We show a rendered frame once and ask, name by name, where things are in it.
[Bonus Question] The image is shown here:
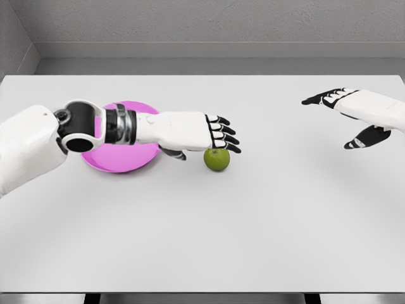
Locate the green apple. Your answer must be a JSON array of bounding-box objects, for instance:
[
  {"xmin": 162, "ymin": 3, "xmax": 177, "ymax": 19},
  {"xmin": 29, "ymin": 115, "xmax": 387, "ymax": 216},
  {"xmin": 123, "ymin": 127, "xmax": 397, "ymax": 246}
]
[{"xmin": 203, "ymin": 148, "xmax": 231, "ymax": 173}]

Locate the pink round plate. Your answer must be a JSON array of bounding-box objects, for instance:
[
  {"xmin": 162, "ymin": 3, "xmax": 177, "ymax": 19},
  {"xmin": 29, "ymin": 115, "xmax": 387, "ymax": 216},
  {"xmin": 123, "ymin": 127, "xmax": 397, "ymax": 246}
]
[{"xmin": 80, "ymin": 100, "xmax": 163, "ymax": 175}]

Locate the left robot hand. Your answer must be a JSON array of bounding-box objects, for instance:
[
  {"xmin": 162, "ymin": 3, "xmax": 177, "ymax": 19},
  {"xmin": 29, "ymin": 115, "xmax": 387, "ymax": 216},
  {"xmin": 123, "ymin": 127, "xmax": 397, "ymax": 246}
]
[{"xmin": 157, "ymin": 111, "xmax": 242, "ymax": 161}]

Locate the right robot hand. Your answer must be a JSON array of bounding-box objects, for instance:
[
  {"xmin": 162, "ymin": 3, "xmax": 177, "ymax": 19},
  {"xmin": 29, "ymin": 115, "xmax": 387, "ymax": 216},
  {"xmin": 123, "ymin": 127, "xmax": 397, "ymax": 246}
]
[{"xmin": 301, "ymin": 87, "xmax": 405, "ymax": 151}]

